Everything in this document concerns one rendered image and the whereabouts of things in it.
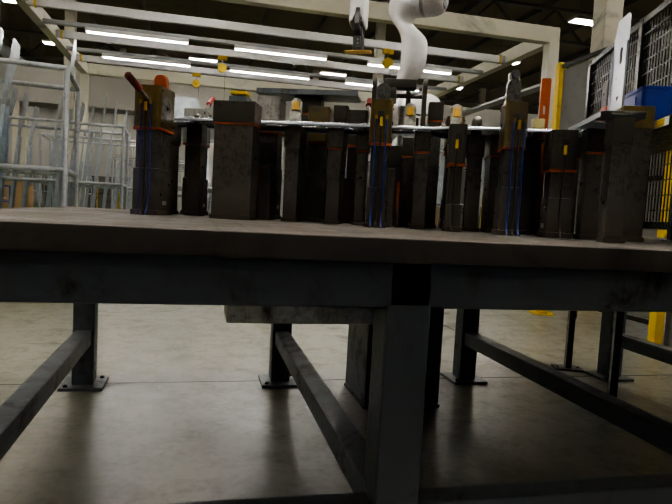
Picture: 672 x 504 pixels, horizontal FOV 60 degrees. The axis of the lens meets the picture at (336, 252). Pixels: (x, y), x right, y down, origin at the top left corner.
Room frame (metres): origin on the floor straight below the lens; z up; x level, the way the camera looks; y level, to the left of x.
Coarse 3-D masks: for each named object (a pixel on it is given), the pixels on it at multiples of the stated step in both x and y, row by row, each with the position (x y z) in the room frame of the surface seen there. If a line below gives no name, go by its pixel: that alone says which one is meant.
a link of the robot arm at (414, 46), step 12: (396, 0) 2.24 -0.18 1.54; (408, 0) 2.22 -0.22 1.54; (396, 12) 2.25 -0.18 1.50; (408, 12) 2.24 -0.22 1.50; (420, 12) 2.22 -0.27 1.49; (396, 24) 2.26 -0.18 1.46; (408, 24) 2.25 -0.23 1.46; (408, 36) 2.23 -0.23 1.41; (420, 36) 2.23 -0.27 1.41; (408, 48) 2.23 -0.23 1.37; (420, 48) 2.23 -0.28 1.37; (408, 60) 2.24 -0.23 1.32; (420, 60) 2.24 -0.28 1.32; (408, 72) 2.25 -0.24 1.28; (420, 72) 2.26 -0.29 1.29; (396, 108) 2.27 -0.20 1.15; (396, 120) 2.29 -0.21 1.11
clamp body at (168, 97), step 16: (160, 96) 1.63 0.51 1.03; (144, 112) 1.63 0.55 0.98; (160, 112) 1.63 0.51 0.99; (144, 128) 1.63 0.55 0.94; (160, 128) 1.63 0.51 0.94; (144, 144) 1.63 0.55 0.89; (160, 144) 1.65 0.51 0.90; (144, 160) 1.63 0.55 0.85; (160, 160) 1.65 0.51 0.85; (144, 176) 1.63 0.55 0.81; (160, 176) 1.65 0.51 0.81; (144, 192) 1.63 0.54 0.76; (160, 192) 1.65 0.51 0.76; (144, 208) 1.64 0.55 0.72; (160, 208) 1.66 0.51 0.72
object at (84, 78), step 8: (80, 80) 12.05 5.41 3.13; (88, 80) 12.13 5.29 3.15; (80, 88) 12.05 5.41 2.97; (88, 88) 12.15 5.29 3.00; (80, 96) 12.05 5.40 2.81; (88, 96) 12.17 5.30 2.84; (80, 104) 12.05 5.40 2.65; (88, 104) 12.19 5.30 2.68; (88, 112) 12.21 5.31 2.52; (80, 128) 12.05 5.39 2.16; (80, 144) 12.05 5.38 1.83; (80, 152) 12.05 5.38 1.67; (80, 192) 12.06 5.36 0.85
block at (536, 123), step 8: (536, 120) 1.85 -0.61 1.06; (544, 120) 1.85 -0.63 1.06; (536, 128) 1.85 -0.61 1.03; (536, 152) 1.86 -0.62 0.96; (536, 160) 1.86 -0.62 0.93; (536, 168) 1.86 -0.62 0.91; (536, 176) 1.86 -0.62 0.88; (536, 184) 1.86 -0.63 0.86; (536, 192) 1.86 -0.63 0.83; (536, 200) 1.86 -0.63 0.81; (536, 208) 1.86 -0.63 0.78
